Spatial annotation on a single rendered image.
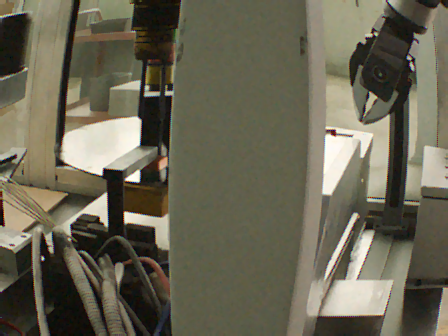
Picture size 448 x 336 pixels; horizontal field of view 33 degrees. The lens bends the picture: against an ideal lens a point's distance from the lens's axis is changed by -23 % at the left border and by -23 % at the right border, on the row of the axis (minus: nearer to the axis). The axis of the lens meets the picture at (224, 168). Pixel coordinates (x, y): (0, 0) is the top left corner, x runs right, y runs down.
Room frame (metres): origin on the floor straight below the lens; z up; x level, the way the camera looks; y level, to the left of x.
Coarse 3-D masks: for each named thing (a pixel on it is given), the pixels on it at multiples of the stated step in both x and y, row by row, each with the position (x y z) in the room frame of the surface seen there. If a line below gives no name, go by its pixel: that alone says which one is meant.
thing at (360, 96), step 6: (360, 66) 1.02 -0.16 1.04; (354, 84) 1.04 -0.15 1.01; (354, 90) 1.04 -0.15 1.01; (360, 90) 1.04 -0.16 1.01; (366, 90) 1.03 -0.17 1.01; (354, 96) 1.05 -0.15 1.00; (360, 96) 1.04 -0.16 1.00; (366, 96) 1.04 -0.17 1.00; (354, 102) 1.05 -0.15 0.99; (360, 102) 1.05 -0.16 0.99; (366, 102) 1.04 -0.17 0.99; (360, 108) 1.05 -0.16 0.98; (360, 114) 1.05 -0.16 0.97; (360, 120) 1.07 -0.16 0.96
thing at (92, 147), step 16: (80, 128) 1.02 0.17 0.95; (96, 128) 1.02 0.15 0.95; (112, 128) 1.01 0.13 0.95; (128, 128) 1.01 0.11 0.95; (64, 144) 0.93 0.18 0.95; (80, 144) 0.93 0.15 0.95; (96, 144) 0.93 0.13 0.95; (112, 144) 0.93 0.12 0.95; (128, 144) 0.93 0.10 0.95; (336, 144) 0.98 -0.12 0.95; (64, 160) 0.85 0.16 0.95; (80, 160) 0.85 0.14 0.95; (96, 160) 0.86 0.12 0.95; (112, 160) 0.86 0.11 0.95; (144, 176) 0.80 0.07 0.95; (160, 176) 0.81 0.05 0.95
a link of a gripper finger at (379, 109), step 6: (396, 96) 1.01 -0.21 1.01; (378, 102) 1.03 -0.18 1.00; (384, 102) 1.03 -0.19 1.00; (390, 102) 1.02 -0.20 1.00; (372, 108) 1.04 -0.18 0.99; (378, 108) 1.03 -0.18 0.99; (384, 108) 1.03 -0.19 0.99; (366, 114) 1.05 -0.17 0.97; (372, 114) 1.04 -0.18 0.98; (378, 114) 1.04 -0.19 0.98; (384, 114) 1.03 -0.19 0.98; (366, 120) 1.05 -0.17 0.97; (372, 120) 1.05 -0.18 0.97; (378, 120) 1.05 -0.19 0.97
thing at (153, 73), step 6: (150, 66) 1.22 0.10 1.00; (156, 66) 1.22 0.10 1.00; (168, 66) 1.22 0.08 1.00; (174, 66) 1.24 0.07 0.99; (150, 72) 1.22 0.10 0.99; (156, 72) 1.22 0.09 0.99; (168, 72) 1.22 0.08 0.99; (174, 72) 1.24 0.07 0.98; (150, 78) 1.22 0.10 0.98; (156, 78) 1.22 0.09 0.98; (168, 78) 1.22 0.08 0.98; (150, 84) 1.22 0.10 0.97; (156, 84) 1.22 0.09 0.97; (168, 84) 1.22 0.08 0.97
